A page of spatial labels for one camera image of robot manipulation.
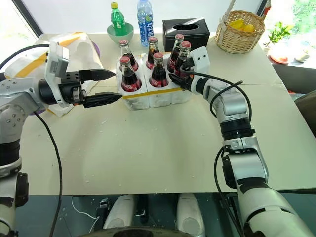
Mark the woven wicker basket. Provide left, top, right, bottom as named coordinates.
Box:
left=215, top=0, right=266, bottom=54

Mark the dark brown rounded object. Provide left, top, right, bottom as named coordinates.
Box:
left=293, top=89, right=316, bottom=139

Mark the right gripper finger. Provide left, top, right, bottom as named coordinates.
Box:
left=168, top=73, right=186, bottom=87

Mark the glass cola bottle red cap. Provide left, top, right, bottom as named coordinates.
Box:
left=173, top=41, right=192, bottom=78
left=119, top=56, right=143, bottom=93
left=166, top=34, right=185, bottom=73
left=145, top=36, right=160, bottom=71
left=149, top=52, right=170, bottom=88
left=118, top=39, right=140, bottom=73

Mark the white rounded robot leg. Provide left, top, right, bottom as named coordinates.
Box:
left=102, top=194, right=136, bottom=231
left=176, top=192, right=206, bottom=237

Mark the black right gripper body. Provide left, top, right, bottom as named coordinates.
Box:
left=178, top=57, right=196, bottom=91

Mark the white dish red content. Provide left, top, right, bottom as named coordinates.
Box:
left=269, top=46, right=290, bottom=65

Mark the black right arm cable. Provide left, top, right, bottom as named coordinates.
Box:
left=179, top=60, right=253, bottom=237

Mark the green potted plant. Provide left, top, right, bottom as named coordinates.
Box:
left=262, top=21, right=295, bottom=48

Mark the green bowl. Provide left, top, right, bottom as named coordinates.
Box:
left=106, top=22, right=134, bottom=45

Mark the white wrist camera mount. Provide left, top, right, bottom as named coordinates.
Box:
left=45, top=40, right=71, bottom=107
left=188, top=46, right=211, bottom=73

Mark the white foam crate yellow tape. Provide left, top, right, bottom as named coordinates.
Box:
left=116, top=52, right=192, bottom=111

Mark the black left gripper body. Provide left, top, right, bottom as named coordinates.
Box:
left=59, top=71, right=87, bottom=107

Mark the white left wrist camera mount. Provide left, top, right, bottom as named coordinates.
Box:
left=45, top=40, right=71, bottom=107

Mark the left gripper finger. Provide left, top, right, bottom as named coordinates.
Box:
left=82, top=91, right=123, bottom=109
left=79, top=69, right=117, bottom=82

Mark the black tissue box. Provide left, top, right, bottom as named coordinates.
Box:
left=161, top=17, right=211, bottom=53

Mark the thin white floor cable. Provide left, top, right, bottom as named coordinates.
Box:
left=71, top=196, right=100, bottom=221

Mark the green soda bottle yellow cap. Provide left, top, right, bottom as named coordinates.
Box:
left=110, top=1, right=128, bottom=36

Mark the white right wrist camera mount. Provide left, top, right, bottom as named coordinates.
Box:
left=188, top=46, right=211, bottom=73

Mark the dark window frame post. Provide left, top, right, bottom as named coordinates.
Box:
left=18, top=0, right=44, bottom=38

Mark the yellow fruit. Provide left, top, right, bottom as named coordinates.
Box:
left=227, top=19, right=255, bottom=33

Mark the blue water bottle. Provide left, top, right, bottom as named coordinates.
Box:
left=136, top=0, right=154, bottom=48

